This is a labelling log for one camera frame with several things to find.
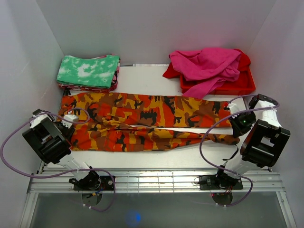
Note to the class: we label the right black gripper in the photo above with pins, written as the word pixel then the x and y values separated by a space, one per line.
pixel 238 130

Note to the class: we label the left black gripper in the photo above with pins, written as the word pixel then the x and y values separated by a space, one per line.
pixel 70 134

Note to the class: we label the orange camouflage trousers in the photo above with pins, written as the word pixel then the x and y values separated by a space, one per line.
pixel 120 122

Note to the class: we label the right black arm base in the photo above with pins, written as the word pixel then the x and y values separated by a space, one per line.
pixel 209 183

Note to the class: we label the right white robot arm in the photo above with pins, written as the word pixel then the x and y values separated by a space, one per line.
pixel 265 140

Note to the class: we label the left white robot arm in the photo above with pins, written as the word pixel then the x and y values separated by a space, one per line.
pixel 50 140

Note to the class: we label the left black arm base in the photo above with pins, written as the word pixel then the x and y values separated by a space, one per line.
pixel 106 183

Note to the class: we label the pink patterned folded trousers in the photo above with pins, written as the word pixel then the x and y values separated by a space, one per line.
pixel 116 76

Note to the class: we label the red plastic tray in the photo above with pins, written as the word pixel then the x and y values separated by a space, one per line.
pixel 243 86

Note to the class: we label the red garment in tray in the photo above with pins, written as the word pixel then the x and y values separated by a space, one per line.
pixel 244 59

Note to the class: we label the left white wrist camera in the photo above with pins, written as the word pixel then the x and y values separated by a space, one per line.
pixel 68 120

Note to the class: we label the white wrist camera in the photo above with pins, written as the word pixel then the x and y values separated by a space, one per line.
pixel 68 120
pixel 233 108

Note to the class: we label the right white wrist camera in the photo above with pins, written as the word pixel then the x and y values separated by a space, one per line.
pixel 233 108

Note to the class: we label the aluminium rail frame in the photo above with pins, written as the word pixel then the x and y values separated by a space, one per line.
pixel 159 198

